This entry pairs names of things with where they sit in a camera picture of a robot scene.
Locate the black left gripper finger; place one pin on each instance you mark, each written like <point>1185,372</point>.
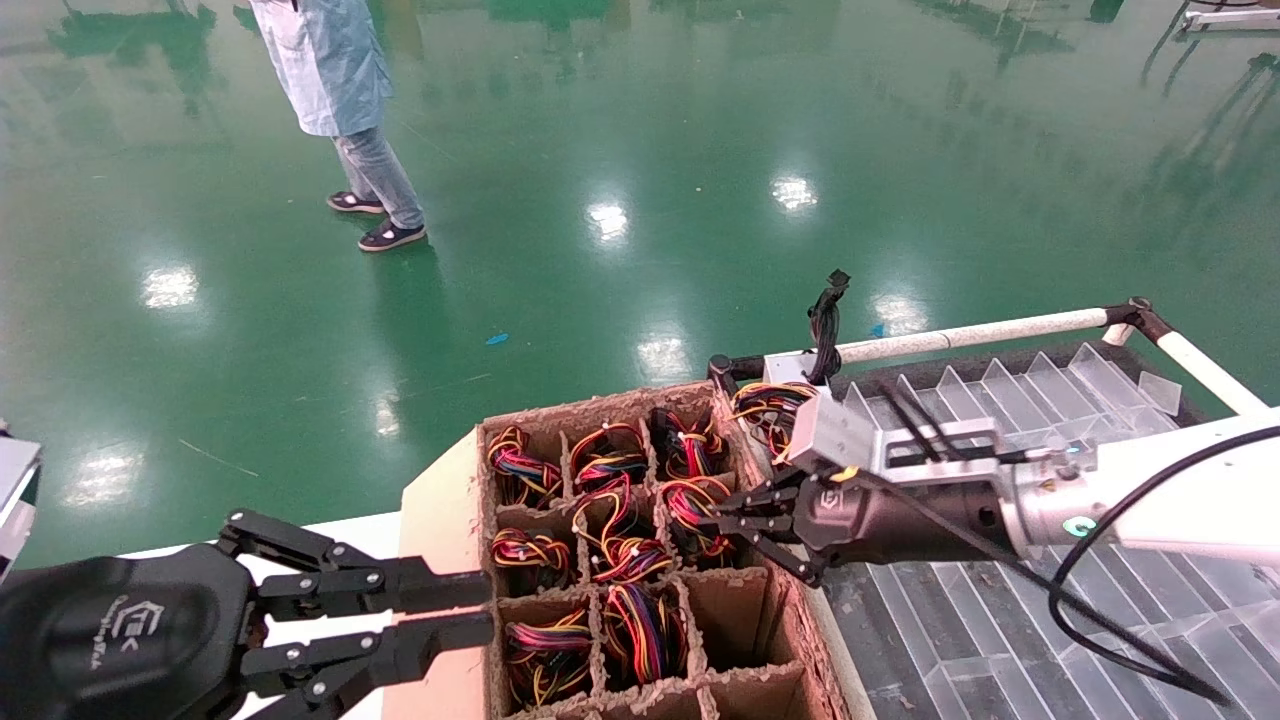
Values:
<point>450,632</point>
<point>440,590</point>

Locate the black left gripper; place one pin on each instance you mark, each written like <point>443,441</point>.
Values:
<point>110,640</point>

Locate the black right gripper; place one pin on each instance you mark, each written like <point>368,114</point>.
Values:
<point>900,520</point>

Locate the beige flat board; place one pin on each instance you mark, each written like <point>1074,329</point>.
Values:
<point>440,510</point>

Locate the brown cardboard divider box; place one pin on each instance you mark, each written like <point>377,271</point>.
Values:
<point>760,620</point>

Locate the black pipe corner joint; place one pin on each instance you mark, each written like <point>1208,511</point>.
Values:
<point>720,372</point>
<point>1135,315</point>

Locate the clear acrylic divider tray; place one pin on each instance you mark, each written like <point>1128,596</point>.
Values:
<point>1040,390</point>

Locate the long white cart pipe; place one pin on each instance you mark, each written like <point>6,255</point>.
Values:
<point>1000,328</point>

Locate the short white cart pipe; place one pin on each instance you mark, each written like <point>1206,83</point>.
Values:
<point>1210,375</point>

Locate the person in blue coat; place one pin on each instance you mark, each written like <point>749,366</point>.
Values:
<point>330,70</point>

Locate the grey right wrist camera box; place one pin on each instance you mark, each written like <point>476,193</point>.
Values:
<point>840,430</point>

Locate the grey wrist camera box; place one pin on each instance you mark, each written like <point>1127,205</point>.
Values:
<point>12,480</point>
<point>840,430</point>

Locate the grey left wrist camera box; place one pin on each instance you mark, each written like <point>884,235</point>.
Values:
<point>12,480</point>

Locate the white metal frame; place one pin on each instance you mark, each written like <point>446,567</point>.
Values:
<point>1230,17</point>

